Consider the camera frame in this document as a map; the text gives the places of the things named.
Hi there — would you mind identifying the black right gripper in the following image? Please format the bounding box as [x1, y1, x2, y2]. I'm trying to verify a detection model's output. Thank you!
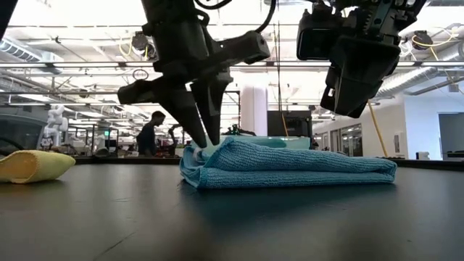
[320, 0, 428, 120]

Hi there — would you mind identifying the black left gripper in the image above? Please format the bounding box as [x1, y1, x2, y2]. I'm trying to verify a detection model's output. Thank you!
[117, 0, 271, 149]

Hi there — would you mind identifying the teal plastic bin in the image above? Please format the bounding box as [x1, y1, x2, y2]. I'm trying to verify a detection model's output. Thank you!
[190, 135, 312, 152]

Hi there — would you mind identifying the light blue microfiber towel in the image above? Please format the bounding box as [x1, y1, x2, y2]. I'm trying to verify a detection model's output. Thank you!
[179, 136, 398, 191]

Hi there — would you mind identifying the yellow microfiber towel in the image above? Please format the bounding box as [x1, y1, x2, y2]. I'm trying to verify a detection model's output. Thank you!
[0, 149, 77, 184]

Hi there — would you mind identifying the white square pillar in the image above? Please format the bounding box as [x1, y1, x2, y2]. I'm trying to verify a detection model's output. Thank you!
[240, 85, 269, 137]

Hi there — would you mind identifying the person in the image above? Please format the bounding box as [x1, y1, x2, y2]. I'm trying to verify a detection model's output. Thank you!
[136, 110, 167, 158]

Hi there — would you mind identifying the black monitor screen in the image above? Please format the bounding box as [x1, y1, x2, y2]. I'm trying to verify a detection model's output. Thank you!
[267, 110, 313, 138]

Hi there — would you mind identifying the white robot figure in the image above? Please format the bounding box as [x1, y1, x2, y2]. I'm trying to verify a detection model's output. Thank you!
[39, 104, 70, 148]

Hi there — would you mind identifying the yellow cable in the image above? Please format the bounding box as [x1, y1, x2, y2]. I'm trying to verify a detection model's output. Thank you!
[367, 101, 389, 158]

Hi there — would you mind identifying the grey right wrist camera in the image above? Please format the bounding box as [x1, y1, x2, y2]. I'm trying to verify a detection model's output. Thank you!
[296, 9, 345, 62]

